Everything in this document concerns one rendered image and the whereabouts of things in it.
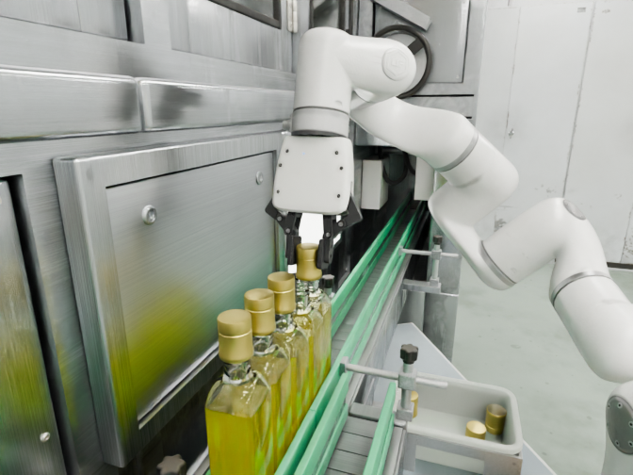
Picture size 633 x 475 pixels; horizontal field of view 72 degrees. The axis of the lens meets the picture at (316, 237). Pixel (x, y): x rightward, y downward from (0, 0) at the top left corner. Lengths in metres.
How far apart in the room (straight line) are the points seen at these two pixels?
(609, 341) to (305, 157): 0.43
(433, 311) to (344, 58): 1.16
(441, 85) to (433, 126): 0.76
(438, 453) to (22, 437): 0.61
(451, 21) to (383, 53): 0.89
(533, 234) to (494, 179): 0.10
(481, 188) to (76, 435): 0.61
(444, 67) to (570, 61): 2.86
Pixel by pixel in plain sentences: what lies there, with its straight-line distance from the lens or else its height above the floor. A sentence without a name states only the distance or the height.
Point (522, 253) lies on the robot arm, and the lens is 0.72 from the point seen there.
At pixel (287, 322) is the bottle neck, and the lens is 0.56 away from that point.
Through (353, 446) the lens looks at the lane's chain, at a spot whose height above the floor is 0.88.
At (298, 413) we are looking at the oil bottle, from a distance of 0.61.
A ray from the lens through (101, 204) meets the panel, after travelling 0.47.
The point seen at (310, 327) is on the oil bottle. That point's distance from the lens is 0.60.
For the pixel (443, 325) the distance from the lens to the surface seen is 1.62.
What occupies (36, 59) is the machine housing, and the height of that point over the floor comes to 1.40.
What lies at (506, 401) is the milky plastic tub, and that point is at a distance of 0.96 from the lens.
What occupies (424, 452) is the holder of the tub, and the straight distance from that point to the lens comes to 0.86.
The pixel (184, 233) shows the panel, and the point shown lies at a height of 1.21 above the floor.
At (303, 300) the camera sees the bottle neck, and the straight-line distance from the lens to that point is 0.60.
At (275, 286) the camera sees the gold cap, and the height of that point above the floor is 1.15.
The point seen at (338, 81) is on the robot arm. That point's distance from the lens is 0.58.
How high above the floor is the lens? 1.36
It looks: 17 degrees down
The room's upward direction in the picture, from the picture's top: straight up
